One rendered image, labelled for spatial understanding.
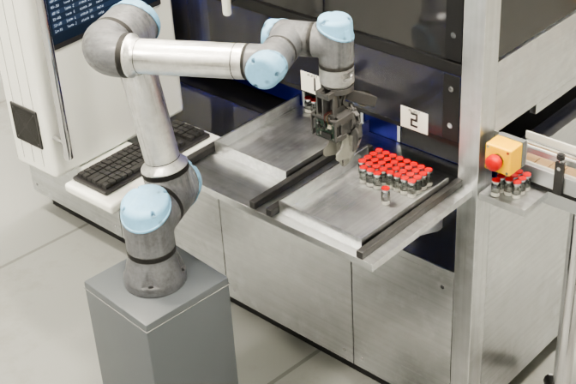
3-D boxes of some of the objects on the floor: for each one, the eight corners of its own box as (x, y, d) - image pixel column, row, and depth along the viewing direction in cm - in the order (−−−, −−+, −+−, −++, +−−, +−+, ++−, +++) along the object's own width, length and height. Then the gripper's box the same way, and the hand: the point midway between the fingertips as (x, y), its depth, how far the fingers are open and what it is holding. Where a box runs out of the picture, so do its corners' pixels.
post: (460, 425, 320) (495, -355, 212) (477, 435, 316) (521, -354, 208) (447, 438, 316) (476, -351, 208) (465, 447, 312) (503, -351, 204)
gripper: (305, 86, 229) (309, 171, 240) (338, 98, 224) (340, 183, 235) (332, 71, 235) (334, 155, 246) (363, 82, 229) (365, 167, 240)
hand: (345, 159), depth 241 cm, fingers closed
